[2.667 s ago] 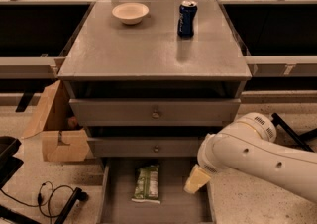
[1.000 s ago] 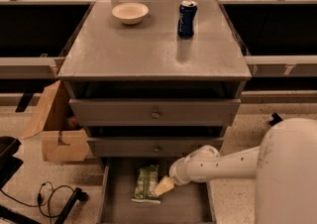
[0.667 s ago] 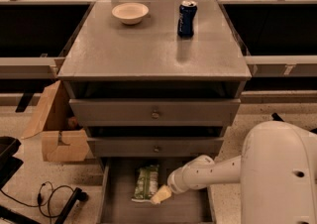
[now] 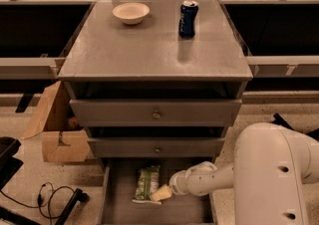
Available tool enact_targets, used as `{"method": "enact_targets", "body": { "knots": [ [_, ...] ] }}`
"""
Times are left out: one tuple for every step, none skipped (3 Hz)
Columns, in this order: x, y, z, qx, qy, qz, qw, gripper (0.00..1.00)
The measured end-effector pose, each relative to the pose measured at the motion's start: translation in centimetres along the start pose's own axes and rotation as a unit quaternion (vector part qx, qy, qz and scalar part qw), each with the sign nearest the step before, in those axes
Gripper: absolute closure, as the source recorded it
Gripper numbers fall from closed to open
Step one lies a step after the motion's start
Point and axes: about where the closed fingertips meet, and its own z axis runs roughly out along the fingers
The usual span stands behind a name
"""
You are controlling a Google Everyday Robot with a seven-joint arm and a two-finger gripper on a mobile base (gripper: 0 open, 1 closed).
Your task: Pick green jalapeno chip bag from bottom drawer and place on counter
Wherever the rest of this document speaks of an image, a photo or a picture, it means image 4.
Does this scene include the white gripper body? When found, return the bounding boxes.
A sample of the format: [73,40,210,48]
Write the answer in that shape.
[169,170,188,196]

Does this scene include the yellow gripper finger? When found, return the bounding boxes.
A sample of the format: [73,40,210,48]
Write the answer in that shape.
[151,184,172,202]

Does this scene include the green jalapeno chip bag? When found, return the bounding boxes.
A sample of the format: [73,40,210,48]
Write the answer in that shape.
[133,165,160,204]

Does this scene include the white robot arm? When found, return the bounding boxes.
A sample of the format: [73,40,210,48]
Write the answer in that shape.
[151,122,319,225]

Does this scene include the grey middle drawer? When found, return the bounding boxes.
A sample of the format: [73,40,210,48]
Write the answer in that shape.
[88,137,224,157]

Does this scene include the grey open bottom drawer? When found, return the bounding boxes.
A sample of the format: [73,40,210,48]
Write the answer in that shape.
[98,157,216,225]

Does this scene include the grey drawer cabinet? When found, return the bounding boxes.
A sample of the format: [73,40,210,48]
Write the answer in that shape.
[57,0,254,225]

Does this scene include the grey top drawer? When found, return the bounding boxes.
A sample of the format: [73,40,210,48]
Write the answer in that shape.
[70,99,241,127]

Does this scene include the black chair base leg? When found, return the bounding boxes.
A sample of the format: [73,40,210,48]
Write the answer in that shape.
[272,113,319,140]

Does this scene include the cardboard box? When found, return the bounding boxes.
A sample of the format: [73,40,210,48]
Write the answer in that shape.
[22,81,90,162]

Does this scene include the black bin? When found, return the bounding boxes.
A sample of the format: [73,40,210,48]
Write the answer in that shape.
[0,136,23,190]

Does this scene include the blue soda can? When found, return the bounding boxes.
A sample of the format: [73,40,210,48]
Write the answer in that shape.
[178,0,198,38]

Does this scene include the white bowl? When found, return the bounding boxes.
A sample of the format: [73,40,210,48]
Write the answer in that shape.
[113,3,150,25]

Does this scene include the black cable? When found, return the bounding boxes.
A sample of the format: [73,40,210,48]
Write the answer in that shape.
[0,181,77,220]

